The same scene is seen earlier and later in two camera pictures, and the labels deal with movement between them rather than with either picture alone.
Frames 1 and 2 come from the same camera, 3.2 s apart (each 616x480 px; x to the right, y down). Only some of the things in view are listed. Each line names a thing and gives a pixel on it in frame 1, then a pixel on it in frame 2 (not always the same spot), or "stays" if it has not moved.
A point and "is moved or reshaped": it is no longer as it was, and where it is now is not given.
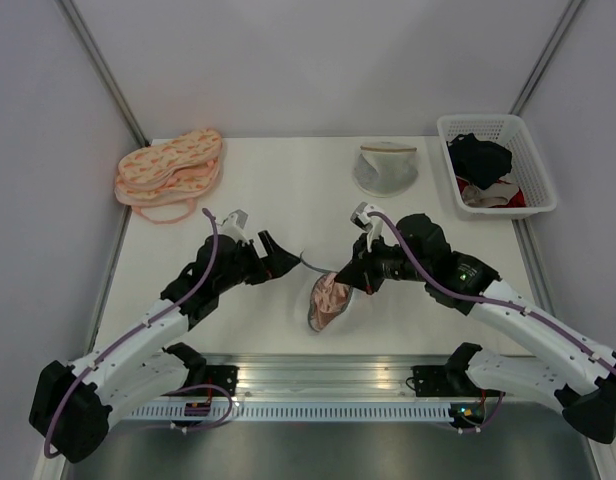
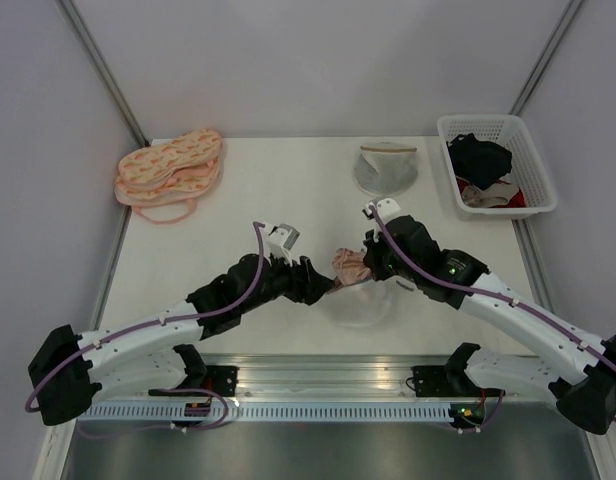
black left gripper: x=276 y=262 to x=307 y=285
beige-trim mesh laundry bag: x=385 y=169 stays
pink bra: x=329 y=298 is moved or reshaped
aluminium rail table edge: x=322 y=375 stays
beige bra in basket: x=495 y=195 stays
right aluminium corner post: x=552 y=43 stays
